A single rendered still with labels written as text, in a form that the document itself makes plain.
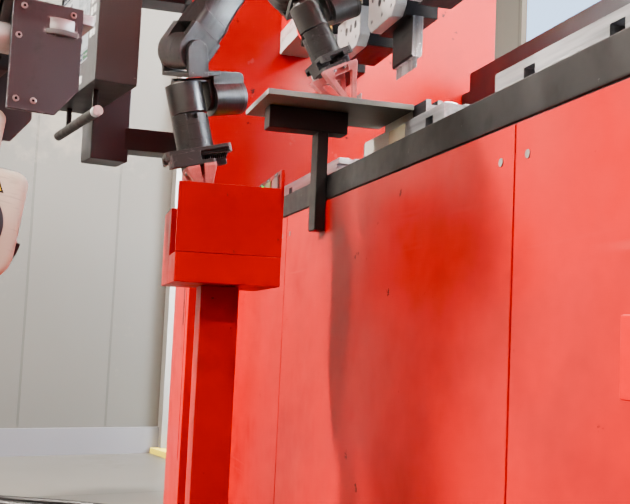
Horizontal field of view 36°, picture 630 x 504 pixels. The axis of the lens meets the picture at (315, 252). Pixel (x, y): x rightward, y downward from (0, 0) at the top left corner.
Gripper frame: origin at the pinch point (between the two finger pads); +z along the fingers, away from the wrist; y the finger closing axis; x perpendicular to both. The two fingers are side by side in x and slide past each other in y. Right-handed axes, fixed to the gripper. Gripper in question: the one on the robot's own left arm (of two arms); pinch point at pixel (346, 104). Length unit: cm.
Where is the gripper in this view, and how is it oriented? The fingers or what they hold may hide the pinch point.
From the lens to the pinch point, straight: 178.3
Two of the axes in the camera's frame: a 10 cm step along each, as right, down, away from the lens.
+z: 4.0, 9.1, 0.5
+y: -2.7, 0.7, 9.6
